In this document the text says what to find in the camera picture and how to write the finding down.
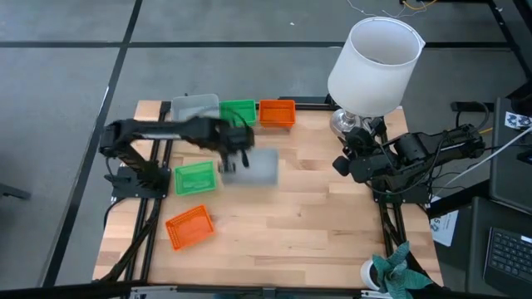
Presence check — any black keyboard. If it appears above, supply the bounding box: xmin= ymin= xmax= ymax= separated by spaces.
xmin=482 ymin=226 xmax=532 ymax=297

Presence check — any white lamp shade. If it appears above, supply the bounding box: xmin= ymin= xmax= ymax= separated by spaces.
xmin=327 ymin=16 xmax=426 ymax=119

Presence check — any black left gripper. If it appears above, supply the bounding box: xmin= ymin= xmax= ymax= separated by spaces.
xmin=207 ymin=120 xmax=255 ymax=174

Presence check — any black diagonal desk leg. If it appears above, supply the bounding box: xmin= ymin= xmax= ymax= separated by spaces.
xmin=426 ymin=178 xmax=491 ymax=220

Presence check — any white plant pot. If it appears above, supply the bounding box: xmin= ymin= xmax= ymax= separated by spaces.
xmin=359 ymin=259 xmax=382 ymax=292

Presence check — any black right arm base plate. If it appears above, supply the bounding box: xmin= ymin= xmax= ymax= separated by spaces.
xmin=373 ymin=182 xmax=431 ymax=204

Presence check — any grey plastic bin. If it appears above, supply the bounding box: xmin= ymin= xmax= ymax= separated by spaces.
xmin=221 ymin=148 xmax=280 ymax=187
xmin=170 ymin=93 xmax=220 ymax=123

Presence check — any grey floor object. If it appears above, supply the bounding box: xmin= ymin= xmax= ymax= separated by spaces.
xmin=0 ymin=181 xmax=32 ymax=201

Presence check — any white paper sheet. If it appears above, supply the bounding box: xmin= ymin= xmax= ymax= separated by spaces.
xmin=430 ymin=194 xmax=460 ymax=248

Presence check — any black floor bar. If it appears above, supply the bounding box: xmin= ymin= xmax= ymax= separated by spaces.
xmin=451 ymin=101 xmax=495 ymax=112

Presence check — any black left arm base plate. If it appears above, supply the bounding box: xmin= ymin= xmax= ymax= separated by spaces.
xmin=111 ymin=165 xmax=172 ymax=199

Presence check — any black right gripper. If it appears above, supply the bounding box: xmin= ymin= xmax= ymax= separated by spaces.
xmin=332 ymin=125 xmax=402 ymax=184

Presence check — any white cable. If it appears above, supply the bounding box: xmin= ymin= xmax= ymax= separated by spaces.
xmin=431 ymin=126 xmax=532 ymax=196

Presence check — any dark grey desk panel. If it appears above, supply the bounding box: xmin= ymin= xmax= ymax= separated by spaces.
xmin=465 ymin=197 xmax=532 ymax=299
xmin=489 ymin=97 xmax=532 ymax=215

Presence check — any orange perforated plastic basket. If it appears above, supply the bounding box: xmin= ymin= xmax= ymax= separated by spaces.
xmin=165 ymin=204 xmax=216 ymax=252
xmin=259 ymin=99 xmax=297 ymax=128

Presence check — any green perforated plastic basket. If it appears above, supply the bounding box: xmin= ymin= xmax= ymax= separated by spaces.
xmin=174 ymin=160 xmax=219 ymax=197
xmin=219 ymin=99 xmax=258 ymax=127

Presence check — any white fiducial tag sheet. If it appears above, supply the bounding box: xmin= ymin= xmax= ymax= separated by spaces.
xmin=504 ymin=110 xmax=532 ymax=130

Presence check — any black aluminium frame rail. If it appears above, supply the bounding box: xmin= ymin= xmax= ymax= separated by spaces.
xmin=376 ymin=107 xmax=416 ymax=267
xmin=93 ymin=100 xmax=175 ymax=287
xmin=0 ymin=280 xmax=367 ymax=299
xmin=219 ymin=96 xmax=333 ymax=111

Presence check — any yellow cable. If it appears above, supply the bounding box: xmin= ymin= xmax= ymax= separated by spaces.
xmin=401 ymin=0 xmax=438 ymax=12

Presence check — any teal cloth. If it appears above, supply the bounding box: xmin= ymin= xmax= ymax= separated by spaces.
xmin=371 ymin=240 xmax=434 ymax=299

